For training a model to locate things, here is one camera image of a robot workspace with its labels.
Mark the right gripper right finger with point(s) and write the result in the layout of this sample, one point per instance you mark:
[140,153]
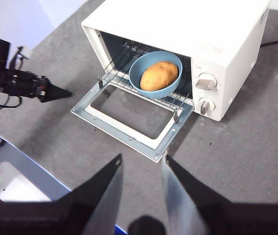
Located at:
[192,195]

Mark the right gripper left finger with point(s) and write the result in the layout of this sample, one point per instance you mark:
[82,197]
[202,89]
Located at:
[97,195]

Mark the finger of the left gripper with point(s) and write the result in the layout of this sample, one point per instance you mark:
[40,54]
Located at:
[49,95]
[51,85]

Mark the blue ribbed bowl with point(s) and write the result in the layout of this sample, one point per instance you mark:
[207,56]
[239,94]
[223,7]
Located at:
[136,73]

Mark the brown potato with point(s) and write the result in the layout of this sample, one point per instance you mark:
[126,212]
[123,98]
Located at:
[158,76]

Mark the white Toshiba toaster oven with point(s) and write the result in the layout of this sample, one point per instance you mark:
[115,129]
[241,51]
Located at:
[202,29]

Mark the beige timer knob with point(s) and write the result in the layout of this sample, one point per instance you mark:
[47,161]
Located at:
[206,106]

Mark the beige temperature knob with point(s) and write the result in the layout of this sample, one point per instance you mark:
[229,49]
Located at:
[205,82]

